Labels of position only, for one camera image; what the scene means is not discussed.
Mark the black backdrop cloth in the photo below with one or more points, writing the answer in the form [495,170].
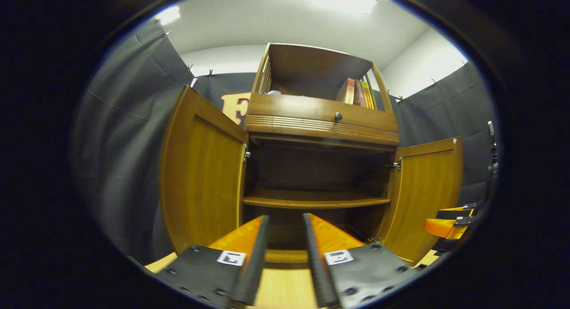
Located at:
[120,144]

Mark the metal door hinge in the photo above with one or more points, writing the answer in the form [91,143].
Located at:
[246,153]
[395,164]

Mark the dark red book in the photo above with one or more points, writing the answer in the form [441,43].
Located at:
[360,93]

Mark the small white object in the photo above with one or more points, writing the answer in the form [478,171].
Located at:
[272,92]

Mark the wooden ribbed drawer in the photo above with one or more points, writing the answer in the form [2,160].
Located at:
[303,117]

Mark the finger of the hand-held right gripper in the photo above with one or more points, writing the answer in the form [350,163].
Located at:
[438,226]

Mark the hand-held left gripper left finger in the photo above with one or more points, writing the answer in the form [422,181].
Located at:
[258,264]

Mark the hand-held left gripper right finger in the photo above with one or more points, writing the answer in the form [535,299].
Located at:
[314,264]

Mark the wooden double-door shoe cabinet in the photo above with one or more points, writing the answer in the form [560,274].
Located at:
[311,73]

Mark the wooden cabinet door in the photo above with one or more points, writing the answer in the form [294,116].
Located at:
[427,189]
[205,180]

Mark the black round drawer knob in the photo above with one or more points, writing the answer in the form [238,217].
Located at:
[338,116]

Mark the small ceiling light panel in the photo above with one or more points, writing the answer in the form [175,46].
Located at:
[168,15]

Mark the beige and red book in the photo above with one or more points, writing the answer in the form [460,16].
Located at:
[346,91]

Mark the wooden inner shelf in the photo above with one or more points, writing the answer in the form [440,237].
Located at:
[311,200]

